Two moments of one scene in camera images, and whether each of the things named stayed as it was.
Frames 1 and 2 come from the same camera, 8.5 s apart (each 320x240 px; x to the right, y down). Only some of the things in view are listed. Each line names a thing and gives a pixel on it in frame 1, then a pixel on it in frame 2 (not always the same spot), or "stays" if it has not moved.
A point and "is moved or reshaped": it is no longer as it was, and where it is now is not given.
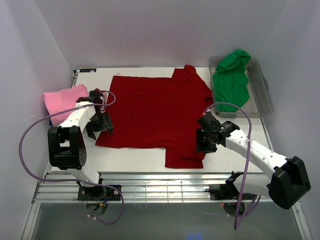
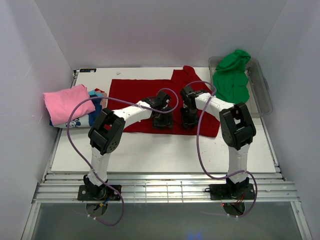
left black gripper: (106, 124) → (167, 122)
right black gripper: (200, 146) → (186, 120)
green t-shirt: (230, 82) stays
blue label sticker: (88, 70) stays
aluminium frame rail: (138, 188) stays
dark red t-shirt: (152, 111) is moved or reshaped
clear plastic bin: (258, 103) stays
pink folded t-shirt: (58, 101) stays
